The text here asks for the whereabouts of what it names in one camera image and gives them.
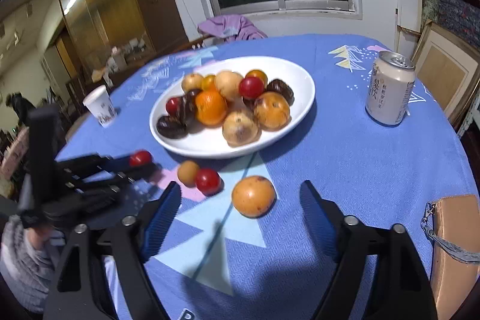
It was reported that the orange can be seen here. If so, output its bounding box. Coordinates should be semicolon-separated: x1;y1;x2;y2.
195;90;229;126

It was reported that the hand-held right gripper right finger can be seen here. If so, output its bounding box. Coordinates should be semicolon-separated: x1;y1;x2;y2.
299;179;439;320

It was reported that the wooden picture frame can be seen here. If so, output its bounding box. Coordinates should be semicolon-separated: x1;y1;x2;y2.
410;22;480;129

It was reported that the wooden glass cabinet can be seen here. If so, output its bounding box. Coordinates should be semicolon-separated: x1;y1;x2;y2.
54;0;188;81

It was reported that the pale drink can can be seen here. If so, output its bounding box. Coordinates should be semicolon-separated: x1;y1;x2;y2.
365;50;416;126

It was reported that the tan round pear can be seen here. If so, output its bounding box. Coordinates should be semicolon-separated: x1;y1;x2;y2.
181;73;205;93

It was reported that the white paper cup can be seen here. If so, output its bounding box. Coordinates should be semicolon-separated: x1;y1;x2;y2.
82;85;118;128

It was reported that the blue printed tablecloth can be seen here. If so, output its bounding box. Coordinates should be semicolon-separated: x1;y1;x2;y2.
54;33;471;320

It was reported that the purple cloth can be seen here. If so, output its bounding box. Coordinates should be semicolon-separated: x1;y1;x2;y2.
197;15;268;42

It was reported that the orange spotted apricot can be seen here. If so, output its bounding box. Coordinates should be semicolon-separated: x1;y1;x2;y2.
231;175;277;218

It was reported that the person's left forearm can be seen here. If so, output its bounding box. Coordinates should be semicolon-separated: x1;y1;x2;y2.
0;219;72;313

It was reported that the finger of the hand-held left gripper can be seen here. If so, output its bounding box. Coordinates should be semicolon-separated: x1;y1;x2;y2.
56;153;133;175
65;163;160;198

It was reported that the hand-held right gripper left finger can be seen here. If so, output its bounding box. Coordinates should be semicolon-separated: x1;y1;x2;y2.
43;181;182;320

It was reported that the small tan longan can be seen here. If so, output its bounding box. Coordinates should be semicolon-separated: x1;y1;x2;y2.
177;160;200;187

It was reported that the small tan striped apple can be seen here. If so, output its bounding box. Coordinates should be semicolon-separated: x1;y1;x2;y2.
222;110;260;147

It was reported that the brown pouch with strap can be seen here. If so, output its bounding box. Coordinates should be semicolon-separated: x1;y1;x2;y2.
424;194;480;320

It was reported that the large tan striped apple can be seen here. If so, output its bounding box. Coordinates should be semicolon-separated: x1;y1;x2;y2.
214;70;244;101

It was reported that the white oval plate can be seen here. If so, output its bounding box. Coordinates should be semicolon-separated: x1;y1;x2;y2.
149;56;316;160

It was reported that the small dark brown date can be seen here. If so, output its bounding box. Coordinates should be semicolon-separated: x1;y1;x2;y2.
156;115;188;139

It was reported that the large dark brown mangosteen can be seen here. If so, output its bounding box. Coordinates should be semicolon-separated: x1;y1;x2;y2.
265;79;295;105

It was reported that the dark red plum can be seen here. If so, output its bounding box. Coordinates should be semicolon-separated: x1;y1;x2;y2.
180;88;203;118

